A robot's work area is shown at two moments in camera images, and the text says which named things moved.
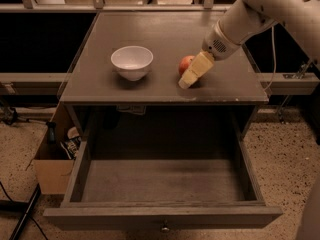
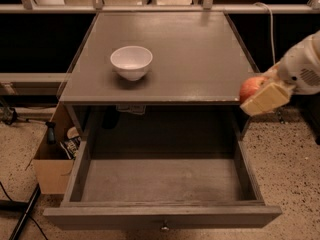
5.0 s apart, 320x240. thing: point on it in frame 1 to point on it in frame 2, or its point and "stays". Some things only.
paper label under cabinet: [137, 109] stays
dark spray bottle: [51, 132] stays
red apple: [184, 63] to [249, 87]
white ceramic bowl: [132, 62] stays
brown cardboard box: [52, 163] stays
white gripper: [216, 44] to [297, 70]
